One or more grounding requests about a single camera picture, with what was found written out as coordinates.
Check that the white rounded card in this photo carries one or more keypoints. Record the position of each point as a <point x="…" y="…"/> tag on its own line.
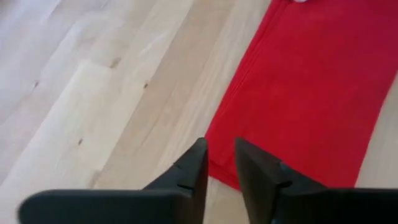
<point x="300" y="1"/>

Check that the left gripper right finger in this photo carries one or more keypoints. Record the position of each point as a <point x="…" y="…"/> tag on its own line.
<point x="295" y="205"/>

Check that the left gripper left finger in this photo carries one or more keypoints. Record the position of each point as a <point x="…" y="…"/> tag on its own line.
<point x="155" y="205"/>

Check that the red cloth napkin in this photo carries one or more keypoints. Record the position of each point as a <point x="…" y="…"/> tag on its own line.
<point x="311" y="93"/>

